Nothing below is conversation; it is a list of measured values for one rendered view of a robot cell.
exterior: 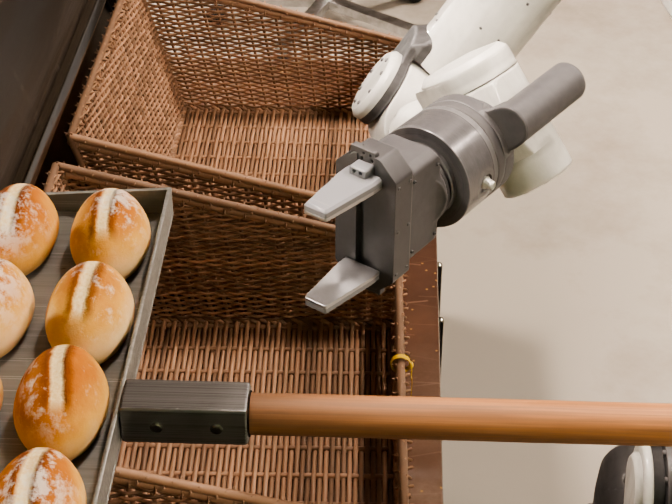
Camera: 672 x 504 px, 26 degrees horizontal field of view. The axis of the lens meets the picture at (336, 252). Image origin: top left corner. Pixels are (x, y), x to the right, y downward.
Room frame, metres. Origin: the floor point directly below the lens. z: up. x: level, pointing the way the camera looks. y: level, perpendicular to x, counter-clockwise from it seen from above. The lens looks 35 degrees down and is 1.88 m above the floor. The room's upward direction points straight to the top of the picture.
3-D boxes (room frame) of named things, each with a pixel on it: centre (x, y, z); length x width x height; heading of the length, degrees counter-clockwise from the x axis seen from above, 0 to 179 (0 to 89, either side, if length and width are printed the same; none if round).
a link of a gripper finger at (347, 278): (0.88, 0.00, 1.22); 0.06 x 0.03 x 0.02; 143
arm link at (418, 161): (0.95, -0.06, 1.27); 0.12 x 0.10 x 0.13; 143
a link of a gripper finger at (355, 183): (0.88, 0.00, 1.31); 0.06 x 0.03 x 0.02; 143
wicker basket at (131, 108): (1.99, 0.13, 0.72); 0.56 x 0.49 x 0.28; 177
